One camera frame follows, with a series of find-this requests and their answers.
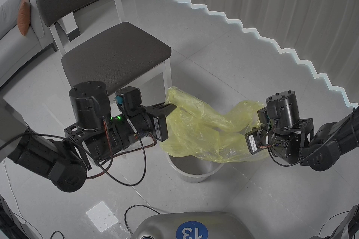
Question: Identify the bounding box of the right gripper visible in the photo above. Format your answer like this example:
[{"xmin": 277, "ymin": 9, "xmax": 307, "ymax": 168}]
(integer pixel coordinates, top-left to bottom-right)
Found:
[{"xmin": 245, "ymin": 126, "xmax": 281, "ymax": 160}]

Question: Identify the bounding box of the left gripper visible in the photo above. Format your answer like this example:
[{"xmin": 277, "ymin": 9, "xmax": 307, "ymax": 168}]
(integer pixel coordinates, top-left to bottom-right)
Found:
[{"xmin": 112, "ymin": 102, "xmax": 178, "ymax": 150}]

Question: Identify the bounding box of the yellow plastic bag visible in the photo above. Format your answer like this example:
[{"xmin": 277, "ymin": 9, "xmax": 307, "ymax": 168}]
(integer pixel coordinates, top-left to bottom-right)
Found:
[{"xmin": 160, "ymin": 86, "xmax": 271, "ymax": 163}]

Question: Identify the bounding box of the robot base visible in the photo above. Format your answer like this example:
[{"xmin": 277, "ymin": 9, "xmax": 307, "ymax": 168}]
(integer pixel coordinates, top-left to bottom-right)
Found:
[{"xmin": 132, "ymin": 211, "xmax": 254, "ymax": 239}]

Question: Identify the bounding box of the white trash bin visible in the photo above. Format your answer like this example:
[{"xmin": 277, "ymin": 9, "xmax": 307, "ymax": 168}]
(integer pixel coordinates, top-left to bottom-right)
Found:
[{"xmin": 167, "ymin": 152, "xmax": 225, "ymax": 184}]

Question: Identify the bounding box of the dark grey white-framed chair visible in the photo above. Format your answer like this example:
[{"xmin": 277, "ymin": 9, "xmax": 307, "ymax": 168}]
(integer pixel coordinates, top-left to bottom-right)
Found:
[{"xmin": 36, "ymin": 0, "xmax": 172, "ymax": 116}]

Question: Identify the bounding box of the pale grey sofa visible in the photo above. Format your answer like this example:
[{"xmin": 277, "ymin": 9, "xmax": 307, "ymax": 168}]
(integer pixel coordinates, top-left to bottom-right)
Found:
[{"xmin": 0, "ymin": 0, "xmax": 57, "ymax": 90}]

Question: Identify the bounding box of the pale grey cushion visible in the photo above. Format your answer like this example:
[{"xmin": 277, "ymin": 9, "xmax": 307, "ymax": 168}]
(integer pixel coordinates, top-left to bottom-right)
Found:
[{"xmin": 29, "ymin": 0, "xmax": 46, "ymax": 38}]

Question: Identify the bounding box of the orange cushion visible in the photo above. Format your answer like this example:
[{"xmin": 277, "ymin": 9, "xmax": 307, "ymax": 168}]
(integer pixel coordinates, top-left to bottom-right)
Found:
[{"xmin": 17, "ymin": 0, "xmax": 31, "ymax": 36}]

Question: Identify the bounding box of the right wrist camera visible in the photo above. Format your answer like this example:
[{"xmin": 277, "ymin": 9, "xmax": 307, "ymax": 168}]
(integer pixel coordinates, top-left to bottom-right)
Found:
[{"xmin": 257, "ymin": 107, "xmax": 270, "ymax": 127}]

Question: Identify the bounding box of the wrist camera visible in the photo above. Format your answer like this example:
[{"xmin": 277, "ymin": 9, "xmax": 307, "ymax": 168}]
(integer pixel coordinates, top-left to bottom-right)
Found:
[
  {"xmin": 114, "ymin": 87, "xmax": 142, "ymax": 118},
  {"xmin": 257, "ymin": 107, "xmax": 270, "ymax": 127}
]

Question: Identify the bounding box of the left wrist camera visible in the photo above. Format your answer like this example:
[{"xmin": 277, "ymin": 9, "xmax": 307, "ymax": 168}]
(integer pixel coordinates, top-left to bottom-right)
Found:
[{"xmin": 114, "ymin": 87, "xmax": 142, "ymax": 118}]

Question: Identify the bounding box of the black cable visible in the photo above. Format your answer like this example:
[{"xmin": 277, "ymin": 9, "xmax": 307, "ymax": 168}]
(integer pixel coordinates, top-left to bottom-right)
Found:
[
  {"xmin": 103, "ymin": 131, "xmax": 147, "ymax": 187},
  {"xmin": 8, "ymin": 211, "xmax": 65, "ymax": 239},
  {"xmin": 124, "ymin": 205, "xmax": 164, "ymax": 236},
  {"xmin": 319, "ymin": 209, "xmax": 354, "ymax": 239}
]

